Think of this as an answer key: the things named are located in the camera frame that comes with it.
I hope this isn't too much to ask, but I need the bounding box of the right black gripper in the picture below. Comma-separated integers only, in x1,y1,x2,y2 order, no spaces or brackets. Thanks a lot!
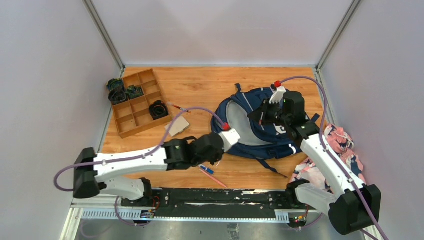
249,97,291,128

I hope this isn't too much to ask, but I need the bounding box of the white blue marker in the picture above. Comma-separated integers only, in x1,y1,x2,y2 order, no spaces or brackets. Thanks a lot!
199,164,215,175

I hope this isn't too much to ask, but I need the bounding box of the navy blue backpack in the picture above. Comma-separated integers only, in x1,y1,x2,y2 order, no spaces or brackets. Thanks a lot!
215,83,301,173

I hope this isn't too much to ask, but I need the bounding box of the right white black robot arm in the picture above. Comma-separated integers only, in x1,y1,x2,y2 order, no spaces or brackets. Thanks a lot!
247,91,382,236

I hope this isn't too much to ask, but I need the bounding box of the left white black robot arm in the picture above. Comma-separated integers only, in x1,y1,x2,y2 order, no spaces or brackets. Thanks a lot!
73,132,238,207

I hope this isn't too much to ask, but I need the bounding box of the pink pencil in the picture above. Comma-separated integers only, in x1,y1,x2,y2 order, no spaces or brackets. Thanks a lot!
199,169,228,188

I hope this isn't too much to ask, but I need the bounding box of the small white box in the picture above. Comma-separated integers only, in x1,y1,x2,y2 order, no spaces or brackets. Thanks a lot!
164,116,190,137

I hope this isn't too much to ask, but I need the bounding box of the red pen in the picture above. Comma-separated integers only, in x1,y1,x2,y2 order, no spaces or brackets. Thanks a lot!
167,102,191,114

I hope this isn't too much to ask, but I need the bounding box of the black rolled belt in tray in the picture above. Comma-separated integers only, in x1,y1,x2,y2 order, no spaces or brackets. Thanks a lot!
148,100,169,121

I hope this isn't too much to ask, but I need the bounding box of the wooden compartment tray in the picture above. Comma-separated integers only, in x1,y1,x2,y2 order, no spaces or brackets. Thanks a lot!
112,68,173,139

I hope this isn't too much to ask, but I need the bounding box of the pink patterned cloth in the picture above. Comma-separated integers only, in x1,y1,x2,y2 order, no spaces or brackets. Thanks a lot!
289,124,366,193

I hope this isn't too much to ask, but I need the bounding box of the green rolled band in tray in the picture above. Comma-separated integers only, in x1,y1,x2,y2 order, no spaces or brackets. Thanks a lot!
125,85,144,100

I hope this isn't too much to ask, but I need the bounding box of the black rolled band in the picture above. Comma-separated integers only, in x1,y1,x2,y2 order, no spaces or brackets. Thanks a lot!
108,88,128,106

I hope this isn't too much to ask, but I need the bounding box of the dark green rolled band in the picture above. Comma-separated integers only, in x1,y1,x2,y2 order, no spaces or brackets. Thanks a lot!
106,78,125,92

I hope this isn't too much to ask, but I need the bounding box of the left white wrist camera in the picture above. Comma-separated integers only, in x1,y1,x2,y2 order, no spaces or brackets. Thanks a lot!
218,128,241,153

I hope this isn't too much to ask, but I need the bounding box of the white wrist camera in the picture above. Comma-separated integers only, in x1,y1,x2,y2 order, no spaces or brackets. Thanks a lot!
218,128,241,153
269,85,287,104

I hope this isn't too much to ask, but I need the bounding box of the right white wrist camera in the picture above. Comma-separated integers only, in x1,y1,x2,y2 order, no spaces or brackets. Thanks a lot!
269,85,287,104

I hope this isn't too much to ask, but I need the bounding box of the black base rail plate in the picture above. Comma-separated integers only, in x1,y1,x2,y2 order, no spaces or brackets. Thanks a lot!
120,188,311,219

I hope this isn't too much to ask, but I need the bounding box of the aluminium slotted rail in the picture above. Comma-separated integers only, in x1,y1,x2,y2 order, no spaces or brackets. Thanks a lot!
71,188,294,223

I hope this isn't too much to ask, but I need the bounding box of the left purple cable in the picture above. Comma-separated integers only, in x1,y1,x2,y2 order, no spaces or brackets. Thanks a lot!
53,106,231,228

